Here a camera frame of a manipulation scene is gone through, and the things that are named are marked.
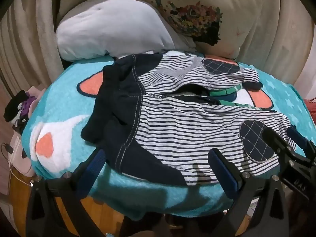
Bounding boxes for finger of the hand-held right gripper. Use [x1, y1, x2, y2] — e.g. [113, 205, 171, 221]
[288, 125, 316, 157]
[262, 127, 298, 160]

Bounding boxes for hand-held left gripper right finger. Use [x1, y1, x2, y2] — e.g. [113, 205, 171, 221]
[208, 148, 294, 237]

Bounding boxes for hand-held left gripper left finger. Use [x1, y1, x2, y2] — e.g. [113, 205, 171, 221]
[26, 149, 106, 237]

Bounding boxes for navy striped pants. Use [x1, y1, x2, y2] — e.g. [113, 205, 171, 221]
[81, 54, 298, 187]

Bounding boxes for teal printed blanket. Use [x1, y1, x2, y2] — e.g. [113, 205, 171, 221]
[22, 51, 316, 221]

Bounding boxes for white plastic object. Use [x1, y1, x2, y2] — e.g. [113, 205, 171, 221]
[9, 128, 35, 177]

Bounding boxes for pile of dark clothes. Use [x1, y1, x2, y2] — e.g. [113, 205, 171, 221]
[4, 90, 47, 134]

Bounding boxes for grey plush pillow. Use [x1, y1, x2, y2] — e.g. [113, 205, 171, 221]
[55, 0, 195, 61]

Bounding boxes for floral printed cushion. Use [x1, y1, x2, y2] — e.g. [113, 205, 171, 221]
[141, 0, 268, 60]

